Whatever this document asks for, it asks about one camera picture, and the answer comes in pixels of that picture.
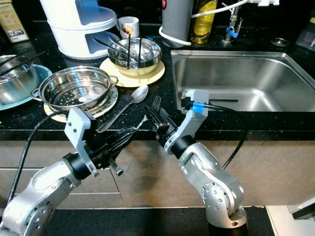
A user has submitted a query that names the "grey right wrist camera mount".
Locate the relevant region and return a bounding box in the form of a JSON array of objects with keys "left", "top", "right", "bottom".
[{"left": 163, "top": 89, "right": 210, "bottom": 155}]

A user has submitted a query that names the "steel bowl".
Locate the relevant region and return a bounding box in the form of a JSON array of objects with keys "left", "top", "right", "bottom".
[{"left": 107, "top": 38, "right": 162, "bottom": 70}]

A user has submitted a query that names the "stainless steel sink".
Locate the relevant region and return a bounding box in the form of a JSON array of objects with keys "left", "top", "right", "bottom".
[{"left": 170, "top": 49, "right": 315, "bottom": 115}]

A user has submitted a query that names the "grey brown base cabinet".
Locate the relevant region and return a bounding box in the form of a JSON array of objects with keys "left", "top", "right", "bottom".
[{"left": 0, "top": 133, "right": 315, "bottom": 212}]

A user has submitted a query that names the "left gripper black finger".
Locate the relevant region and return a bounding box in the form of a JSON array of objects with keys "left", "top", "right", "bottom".
[
  {"left": 106, "top": 125, "right": 138, "bottom": 148},
  {"left": 112, "top": 115, "right": 149, "bottom": 157}
]

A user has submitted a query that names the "steel spoon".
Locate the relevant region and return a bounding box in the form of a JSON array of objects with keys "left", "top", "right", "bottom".
[
  {"left": 93, "top": 38, "right": 128, "bottom": 56},
  {"left": 97, "top": 85, "right": 149, "bottom": 133},
  {"left": 108, "top": 35, "right": 136, "bottom": 55}
]

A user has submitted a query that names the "steel strainer pot with handles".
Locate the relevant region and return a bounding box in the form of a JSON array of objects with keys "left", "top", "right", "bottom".
[{"left": 32, "top": 66, "right": 119, "bottom": 113}]

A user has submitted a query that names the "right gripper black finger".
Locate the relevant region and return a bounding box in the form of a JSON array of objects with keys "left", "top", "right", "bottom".
[
  {"left": 144, "top": 105, "right": 165, "bottom": 139},
  {"left": 153, "top": 106, "right": 174, "bottom": 132}
]

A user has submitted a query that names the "yellow oil bottle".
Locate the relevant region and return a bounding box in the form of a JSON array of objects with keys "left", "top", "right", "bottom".
[{"left": 191, "top": 0, "right": 218, "bottom": 45}]

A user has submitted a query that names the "white power cable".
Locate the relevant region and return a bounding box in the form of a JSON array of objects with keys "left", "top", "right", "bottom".
[{"left": 158, "top": 0, "right": 281, "bottom": 47}]

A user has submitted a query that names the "steel fork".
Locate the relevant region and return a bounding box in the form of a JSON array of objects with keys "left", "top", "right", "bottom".
[{"left": 150, "top": 95, "right": 165, "bottom": 114}]

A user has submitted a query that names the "steel faucet with blue clip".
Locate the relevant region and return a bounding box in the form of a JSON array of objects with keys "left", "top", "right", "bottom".
[{"left": 221, "top": 0, "right": 244, "bottom": 45}]

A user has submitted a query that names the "black white-edged side panel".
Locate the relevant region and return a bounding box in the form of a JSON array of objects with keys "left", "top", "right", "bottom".
[{"left": 290, "top": 197, "right": 315, "bottom": 220}]

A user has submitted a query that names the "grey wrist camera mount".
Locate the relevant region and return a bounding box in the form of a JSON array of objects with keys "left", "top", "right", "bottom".
[
  {"left": 64, "top": 108, "right": 99, "bottom": 177},
  {"left": 163, "top": 89, "right": 210, "bottom": 155}
]

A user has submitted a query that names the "light blue plate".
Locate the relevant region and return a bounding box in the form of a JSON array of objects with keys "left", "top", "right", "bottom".
[{"left": 0, "top": 64, "right": 53, "bottom": 111}]

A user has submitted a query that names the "white floral plate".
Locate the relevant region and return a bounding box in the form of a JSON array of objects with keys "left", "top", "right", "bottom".
[{"left": 43, "top": 88, "right": 119, "bottom": 123}]

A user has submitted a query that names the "pale yellow bowl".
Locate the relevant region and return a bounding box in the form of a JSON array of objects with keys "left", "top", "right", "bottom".
[{"left": 114, "top": 64, "right": 159, "bottom": 79}]

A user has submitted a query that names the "grey electric kettle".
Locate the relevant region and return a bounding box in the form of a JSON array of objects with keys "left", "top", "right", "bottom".
[{"left": 161, "top": 0, "right": 197, "bottom": 44}]

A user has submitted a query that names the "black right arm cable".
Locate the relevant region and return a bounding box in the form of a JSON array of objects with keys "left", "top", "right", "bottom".
[{"left": 207, "top": 102, "right": 248, "bottom": 170}]

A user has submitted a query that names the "round metal counter cap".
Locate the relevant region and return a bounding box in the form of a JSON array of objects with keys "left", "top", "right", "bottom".
[{"left": 271, "top": 38, "right": 290, "bottom": 47}]

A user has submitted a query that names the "pale yellow plate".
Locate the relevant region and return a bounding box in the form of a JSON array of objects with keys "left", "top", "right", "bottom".
[{"left": 100, "top": 57, "right": 165, "bottom": 88}]

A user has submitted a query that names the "beige carton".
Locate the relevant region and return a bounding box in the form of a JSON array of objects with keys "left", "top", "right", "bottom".
[{"left": 0, "top": 0, "right": 30, "bottom": 44}]

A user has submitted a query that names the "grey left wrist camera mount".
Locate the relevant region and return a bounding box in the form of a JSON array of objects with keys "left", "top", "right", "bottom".
[{"left": 64, "top": 108, "right": 99, "bottom": 177}]

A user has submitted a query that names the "white printed mug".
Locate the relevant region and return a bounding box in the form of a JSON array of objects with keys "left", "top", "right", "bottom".
[{"left": 117, "top": 16, "right": 140, "bottom": 40}]

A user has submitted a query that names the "white tiered plastic rack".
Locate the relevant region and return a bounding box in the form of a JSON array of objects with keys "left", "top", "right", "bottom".
[{"left": 39, "top": 0, "right": 118, "bottom": 60}]

